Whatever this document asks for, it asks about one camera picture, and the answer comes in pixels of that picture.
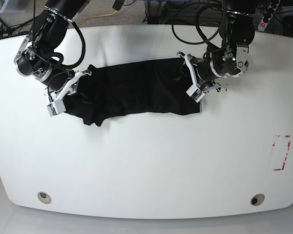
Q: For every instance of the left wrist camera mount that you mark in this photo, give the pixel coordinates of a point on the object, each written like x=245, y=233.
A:
x=198, y=89

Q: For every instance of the black box under table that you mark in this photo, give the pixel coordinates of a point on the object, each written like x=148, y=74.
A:
x=157, y=20

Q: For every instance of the black T-shirt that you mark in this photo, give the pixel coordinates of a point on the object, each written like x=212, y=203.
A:
x=156, y=86

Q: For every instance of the left table grommet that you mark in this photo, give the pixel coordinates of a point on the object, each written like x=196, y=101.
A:
x=44, y=197

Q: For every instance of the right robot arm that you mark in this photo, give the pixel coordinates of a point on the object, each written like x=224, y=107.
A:
x=37, y=57

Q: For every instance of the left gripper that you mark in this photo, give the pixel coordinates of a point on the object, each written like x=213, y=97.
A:
x=204, y=71

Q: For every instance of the table grommet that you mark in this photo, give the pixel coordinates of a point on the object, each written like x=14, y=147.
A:
x=44, y=197
x=257, y=200

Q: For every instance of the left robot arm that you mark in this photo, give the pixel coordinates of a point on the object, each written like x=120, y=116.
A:
x=228, y=47

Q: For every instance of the red tape marking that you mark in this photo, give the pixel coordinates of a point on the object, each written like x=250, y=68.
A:
x=280, y=150

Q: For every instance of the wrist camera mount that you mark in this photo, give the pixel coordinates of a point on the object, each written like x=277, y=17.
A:
x=198, y=89
x=56, y=105

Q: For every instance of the white power strip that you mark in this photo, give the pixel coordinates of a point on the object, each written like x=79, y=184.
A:
x=269, y=11

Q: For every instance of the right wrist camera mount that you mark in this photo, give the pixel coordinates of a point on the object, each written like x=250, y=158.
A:
x=56, y=105

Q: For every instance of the right table grommet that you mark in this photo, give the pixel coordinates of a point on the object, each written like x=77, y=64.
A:
x=257, y=200

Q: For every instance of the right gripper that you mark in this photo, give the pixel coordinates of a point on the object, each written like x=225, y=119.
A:
x=55, y=80

